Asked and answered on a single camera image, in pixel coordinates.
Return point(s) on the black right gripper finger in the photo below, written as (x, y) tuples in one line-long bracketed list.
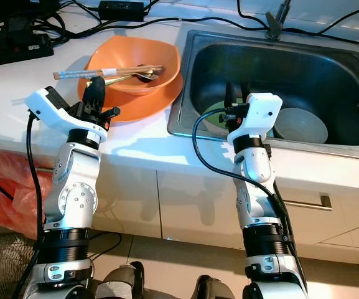
[(229, 93), (244, 93)]

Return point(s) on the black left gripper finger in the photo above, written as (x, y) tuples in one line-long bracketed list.
[(89, 94), (101, 94)]

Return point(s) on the banded wooden chopsticks pair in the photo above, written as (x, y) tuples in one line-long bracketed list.
[(79, 73)]

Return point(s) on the orange plastic plate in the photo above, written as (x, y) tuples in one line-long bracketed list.
[(154, 107)]

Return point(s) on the orange plastic bowl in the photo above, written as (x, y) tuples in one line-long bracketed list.
[(142, 52)]

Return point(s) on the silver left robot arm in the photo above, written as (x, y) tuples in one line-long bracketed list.
[(76, 187)]

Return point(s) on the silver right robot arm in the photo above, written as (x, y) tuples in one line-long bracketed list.
[(254, 165)]

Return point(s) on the white kitchen cabinet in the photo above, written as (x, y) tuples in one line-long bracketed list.
[(198, 199)]

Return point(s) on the green plate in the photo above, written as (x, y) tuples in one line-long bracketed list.
[(210, 112)]

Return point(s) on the stainless steel sink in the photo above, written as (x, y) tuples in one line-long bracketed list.
[(210, 62)]

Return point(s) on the grey white bowl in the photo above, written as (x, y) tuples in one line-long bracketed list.
[(303, 124)]

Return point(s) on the metal sink faucet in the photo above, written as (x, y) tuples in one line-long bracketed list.
[(274, 26)]

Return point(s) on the black power strip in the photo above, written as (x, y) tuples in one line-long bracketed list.
[(17, 53)]

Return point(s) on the black power adapter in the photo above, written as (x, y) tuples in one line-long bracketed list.
[(122, 10)]

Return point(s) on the black electronics box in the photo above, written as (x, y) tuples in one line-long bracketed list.
[(17, 6)]

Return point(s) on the orange plastic bag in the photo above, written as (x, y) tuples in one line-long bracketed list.
[(11, 199)]

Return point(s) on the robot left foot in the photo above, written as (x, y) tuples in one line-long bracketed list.
[(123, 280)]

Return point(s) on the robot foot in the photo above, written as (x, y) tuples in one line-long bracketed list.
[(123, 280), (216, 289)]

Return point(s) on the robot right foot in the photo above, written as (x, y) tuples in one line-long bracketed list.
[(216, 289)]

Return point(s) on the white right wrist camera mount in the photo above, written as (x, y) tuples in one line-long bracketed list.
[(260, 112)]

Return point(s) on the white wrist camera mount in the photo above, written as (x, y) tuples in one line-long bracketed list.
[(260, 112), (55, 112)]

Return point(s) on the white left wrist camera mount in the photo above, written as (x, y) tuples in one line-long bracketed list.
[(55, 112)]

